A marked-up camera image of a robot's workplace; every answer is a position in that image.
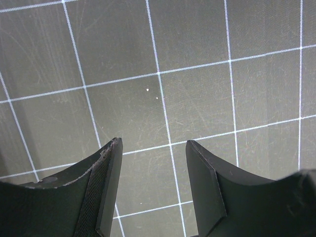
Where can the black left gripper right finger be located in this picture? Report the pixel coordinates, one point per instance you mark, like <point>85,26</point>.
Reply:
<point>231,202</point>

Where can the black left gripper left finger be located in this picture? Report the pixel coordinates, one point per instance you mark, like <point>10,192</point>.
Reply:
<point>78,201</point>

